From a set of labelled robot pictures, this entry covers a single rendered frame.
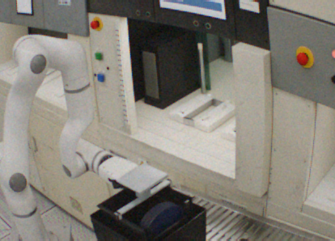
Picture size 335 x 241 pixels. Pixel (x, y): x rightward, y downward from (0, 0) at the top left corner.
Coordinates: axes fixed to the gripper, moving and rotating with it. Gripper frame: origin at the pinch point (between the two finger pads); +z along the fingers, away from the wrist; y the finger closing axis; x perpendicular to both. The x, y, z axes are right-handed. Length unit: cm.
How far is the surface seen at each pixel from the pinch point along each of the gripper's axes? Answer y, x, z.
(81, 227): -38, -106, -107
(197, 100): -73, -16, -41
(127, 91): -40, 1, -47
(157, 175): -3.6, 2.6, 3.3
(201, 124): -58, -16, -26
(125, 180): 4.5, 2.6, -2.2
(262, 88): -34.1, 23.1, 20.2
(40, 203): -33, -106, -147
